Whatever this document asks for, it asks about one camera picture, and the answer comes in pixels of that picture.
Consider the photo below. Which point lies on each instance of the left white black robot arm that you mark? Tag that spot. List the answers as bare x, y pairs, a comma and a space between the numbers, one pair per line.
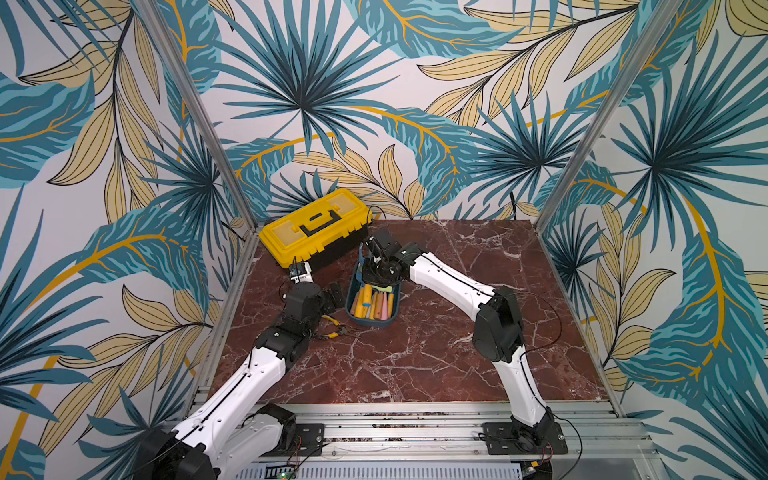
229, 431

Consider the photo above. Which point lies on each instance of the aluminium rail frame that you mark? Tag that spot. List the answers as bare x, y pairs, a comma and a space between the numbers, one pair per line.
440, 440

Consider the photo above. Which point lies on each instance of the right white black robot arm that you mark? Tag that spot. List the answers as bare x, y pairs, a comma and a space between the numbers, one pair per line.
495, 311

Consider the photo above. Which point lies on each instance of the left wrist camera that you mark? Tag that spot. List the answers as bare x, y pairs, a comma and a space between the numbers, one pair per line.
300, 272

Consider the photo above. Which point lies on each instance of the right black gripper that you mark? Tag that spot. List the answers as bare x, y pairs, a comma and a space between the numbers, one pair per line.
381, 267

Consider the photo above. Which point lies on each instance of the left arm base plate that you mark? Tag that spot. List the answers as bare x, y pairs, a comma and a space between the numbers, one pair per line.
303, 439

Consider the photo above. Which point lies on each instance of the yellow black toolbox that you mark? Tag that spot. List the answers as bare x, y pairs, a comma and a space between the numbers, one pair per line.
321, 232

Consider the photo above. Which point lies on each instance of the purple rake pink handle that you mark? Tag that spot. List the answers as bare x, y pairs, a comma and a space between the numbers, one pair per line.
388, 306

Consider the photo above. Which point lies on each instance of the yellow handled pliers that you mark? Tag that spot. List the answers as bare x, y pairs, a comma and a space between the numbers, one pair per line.
331, 328

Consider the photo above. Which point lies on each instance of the teal fork yellow handle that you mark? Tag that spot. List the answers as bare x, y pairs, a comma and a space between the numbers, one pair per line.
363, 303

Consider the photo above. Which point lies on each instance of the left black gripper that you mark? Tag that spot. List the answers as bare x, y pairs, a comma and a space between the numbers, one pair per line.
329, 304

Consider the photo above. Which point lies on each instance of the teal plastic storage box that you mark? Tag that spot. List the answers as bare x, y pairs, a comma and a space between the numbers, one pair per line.
353, 289

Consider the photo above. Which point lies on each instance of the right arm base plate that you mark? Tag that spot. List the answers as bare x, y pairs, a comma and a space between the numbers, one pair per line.
507, 438

